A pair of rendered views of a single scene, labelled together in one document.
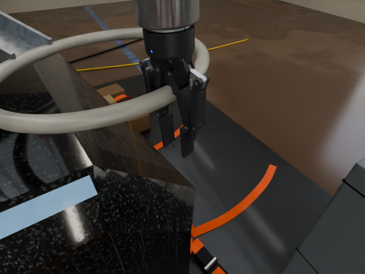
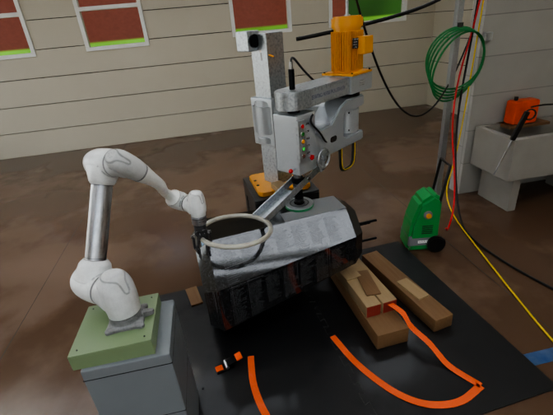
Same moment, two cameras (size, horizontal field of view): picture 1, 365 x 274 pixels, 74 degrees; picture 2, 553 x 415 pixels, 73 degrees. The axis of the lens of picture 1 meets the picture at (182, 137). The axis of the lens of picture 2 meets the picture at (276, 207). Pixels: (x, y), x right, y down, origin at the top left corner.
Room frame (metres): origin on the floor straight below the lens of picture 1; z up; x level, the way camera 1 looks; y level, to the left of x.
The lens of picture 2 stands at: (1.48, -1.74, 2.14)
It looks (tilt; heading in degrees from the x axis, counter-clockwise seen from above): 27 degrees down; 109
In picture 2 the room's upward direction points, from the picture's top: 5 degrees counter-clockwise
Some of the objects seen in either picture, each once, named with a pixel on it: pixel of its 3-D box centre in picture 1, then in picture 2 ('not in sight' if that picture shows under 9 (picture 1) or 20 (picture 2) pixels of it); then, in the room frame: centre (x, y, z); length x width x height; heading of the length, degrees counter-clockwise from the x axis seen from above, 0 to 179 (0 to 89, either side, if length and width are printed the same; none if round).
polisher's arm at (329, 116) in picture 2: not in sight; (329, 132); (0.98, 1.12, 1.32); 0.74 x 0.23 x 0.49; 64
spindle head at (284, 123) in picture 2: not in sight; (302, 140); (0.83, 0.84, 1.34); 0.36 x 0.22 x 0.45; 64
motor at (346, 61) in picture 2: not in sight; (348, 45); (1.10, 1.36, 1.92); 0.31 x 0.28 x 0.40; 154
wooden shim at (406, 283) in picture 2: not in sight; (412, 288); (1.67, 0.82, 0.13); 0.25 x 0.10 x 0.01; 131
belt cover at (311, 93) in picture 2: not in sight; (323, 91); (0.95, 1.08, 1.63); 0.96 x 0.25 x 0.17; 64
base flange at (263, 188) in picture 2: not in sight; (278, 180); (0.44, 1.41, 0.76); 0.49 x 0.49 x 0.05; 32
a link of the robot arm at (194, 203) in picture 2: not in sight; (195, 202); (0.36, 0.03, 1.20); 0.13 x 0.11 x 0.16; 164
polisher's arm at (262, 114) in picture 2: not in sight; (295, 116); (0.64, 1.39, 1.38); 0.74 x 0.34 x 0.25; 176
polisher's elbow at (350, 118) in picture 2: not in sight; (346, 118); (1.09, 1.36, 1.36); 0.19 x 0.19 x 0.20
